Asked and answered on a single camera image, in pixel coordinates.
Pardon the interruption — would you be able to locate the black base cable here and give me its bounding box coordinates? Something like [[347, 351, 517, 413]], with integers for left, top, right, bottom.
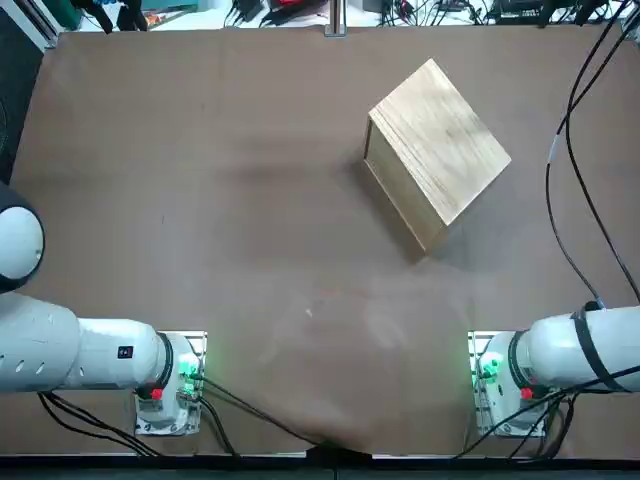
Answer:
[[199, 377, 331, 449]]

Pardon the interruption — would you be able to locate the black labelled power adapter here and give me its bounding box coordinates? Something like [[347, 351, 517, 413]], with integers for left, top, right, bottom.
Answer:
[[492, 0, 541, 17]]

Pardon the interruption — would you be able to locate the black arm cable white tag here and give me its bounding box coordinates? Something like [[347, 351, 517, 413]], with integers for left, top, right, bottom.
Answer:
[[544, 0, 632, 311]]

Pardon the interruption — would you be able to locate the black tripod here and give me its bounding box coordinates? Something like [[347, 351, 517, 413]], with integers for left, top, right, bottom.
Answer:
[[74, 0, 150, 35]]

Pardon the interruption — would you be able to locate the aluminium camera post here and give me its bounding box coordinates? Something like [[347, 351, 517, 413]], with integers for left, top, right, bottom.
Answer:
[[324, 0, 350, 39]]

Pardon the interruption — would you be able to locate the aluminium frame bar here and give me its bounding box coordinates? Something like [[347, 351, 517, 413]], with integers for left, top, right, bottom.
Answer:
[[17, 0, 60, 51]]

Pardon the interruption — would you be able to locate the green box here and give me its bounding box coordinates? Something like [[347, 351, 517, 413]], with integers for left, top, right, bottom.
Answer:
[[58, 0, 84, 30]]

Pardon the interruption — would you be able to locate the wooden drawer box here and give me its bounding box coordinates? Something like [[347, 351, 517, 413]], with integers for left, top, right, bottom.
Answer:
[[366, 57, 513, 266]]

